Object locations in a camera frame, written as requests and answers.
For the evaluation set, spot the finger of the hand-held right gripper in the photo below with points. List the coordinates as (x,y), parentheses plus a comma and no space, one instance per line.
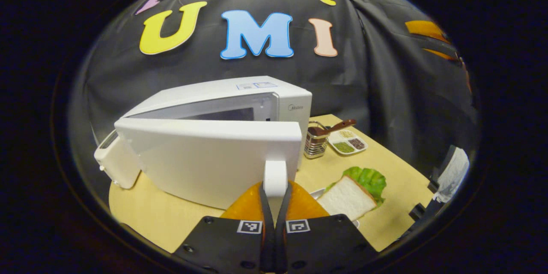
(445,55)
(426,30)

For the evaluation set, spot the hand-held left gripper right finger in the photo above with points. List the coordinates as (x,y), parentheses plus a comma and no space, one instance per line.
(280,231)

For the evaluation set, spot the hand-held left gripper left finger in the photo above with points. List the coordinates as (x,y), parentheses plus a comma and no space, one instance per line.
(267,231)

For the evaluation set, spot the white bread slice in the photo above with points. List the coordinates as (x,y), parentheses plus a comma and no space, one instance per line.
(346,199)

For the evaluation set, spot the white microwave oven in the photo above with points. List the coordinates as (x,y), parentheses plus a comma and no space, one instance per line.
(205,158)

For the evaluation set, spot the white rectangular tray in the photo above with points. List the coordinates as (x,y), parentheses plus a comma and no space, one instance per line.
(319,192)

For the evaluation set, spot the black backdrop cloth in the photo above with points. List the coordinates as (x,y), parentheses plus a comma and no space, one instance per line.
(376,72)

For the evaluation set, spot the white divided seasoning dish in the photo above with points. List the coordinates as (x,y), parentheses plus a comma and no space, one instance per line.
(347,142)

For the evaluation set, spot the black and white chair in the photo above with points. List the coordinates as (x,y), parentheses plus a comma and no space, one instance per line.
(454,173)

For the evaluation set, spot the brown wooden spoon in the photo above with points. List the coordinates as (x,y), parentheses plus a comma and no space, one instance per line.
(338,125)

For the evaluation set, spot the white toaster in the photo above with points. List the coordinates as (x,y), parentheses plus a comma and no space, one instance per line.
(115,167)

